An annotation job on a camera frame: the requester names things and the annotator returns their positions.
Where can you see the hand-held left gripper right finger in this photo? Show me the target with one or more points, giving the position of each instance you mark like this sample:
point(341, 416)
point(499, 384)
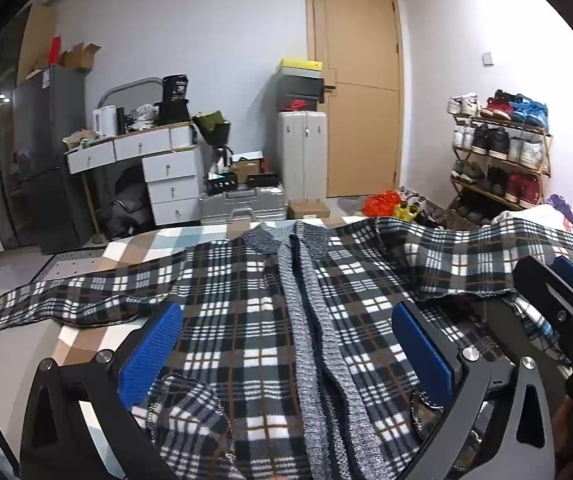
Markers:
point(424, 355)

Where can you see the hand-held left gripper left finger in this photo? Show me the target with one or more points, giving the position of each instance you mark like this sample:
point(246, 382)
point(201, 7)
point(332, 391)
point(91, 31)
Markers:
point(151, 355)

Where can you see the plaid knit cardigan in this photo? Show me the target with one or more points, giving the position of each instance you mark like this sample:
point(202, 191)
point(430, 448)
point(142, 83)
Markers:
point(246, 310)

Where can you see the purple cloth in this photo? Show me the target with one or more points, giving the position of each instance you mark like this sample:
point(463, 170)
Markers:
point(568, 212)

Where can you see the grey perforated floor mat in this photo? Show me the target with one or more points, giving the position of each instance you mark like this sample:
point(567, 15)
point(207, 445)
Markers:
point(66, 266)

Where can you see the wooden shoe rack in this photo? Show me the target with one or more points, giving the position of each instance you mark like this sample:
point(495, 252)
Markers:
point(546, 160)

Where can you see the orange bag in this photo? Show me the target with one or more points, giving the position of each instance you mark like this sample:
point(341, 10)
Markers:
point(381, 203)

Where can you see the group of assorted shoes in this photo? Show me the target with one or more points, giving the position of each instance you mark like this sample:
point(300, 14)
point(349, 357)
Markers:
point(496, 142)

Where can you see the silver suitcase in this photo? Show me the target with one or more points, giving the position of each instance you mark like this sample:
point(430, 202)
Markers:
point(241, 207)

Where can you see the small flat cardboard box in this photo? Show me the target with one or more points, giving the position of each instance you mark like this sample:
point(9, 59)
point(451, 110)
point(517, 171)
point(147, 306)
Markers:
point(309, 209)

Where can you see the white desk with drawers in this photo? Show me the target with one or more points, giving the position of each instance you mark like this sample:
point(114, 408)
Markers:
point(171, 165)

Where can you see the black flat box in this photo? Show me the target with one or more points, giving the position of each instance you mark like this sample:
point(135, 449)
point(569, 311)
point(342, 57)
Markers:
point(262, 180)

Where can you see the brown box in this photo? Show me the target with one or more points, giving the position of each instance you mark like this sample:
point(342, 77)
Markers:
point(246, 170)

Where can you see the wooden door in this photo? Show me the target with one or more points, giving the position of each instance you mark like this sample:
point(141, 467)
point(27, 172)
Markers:
point(361, 135)

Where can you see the white suitcase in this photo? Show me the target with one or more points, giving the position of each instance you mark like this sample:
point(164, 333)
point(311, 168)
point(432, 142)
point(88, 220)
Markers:
point(301, 160)

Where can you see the green and black bag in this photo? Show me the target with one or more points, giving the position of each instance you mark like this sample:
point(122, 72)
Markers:
point(212, 127)

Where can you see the white kettle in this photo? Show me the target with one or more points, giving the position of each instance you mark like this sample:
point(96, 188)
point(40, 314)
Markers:
point(105, 122)

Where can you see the grey fridge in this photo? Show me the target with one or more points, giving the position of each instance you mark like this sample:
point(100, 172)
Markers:
point(46, 125)

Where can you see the black appliance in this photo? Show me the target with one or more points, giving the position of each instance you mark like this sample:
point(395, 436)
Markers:
point(174, 100)

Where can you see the grey arched mirror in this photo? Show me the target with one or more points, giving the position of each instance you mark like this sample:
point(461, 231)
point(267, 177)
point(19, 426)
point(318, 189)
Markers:
point(131, 85)

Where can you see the black shoe box red logo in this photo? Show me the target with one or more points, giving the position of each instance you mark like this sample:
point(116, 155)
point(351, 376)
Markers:
point(297, 103)

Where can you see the open cardboard box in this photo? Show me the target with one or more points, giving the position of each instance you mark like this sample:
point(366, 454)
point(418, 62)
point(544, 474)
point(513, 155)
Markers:
point(80, 57)

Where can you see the yellow shoe box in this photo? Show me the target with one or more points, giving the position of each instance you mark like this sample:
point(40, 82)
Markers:
point(299, 65)

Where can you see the tall cardboard box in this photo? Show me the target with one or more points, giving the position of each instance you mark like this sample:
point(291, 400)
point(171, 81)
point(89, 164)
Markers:
point(36, 40)

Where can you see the wall light switch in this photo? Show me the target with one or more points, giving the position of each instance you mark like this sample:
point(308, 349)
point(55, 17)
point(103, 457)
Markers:
point(488, 58)

